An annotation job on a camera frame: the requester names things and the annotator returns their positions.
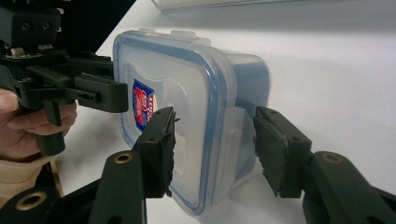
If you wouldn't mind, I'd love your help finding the small clear plastic container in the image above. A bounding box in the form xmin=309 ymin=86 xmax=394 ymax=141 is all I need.
xmin=112 ymin=28 xmax=272 ymax=217

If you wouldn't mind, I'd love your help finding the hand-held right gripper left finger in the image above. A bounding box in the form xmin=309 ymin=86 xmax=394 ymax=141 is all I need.
xmin=88 ymin=105 xmax=177 ymax=224

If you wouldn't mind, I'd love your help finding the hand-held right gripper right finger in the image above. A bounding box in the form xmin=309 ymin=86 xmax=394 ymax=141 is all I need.
xmin=253 ymin=105 xmax=396 ymax=224

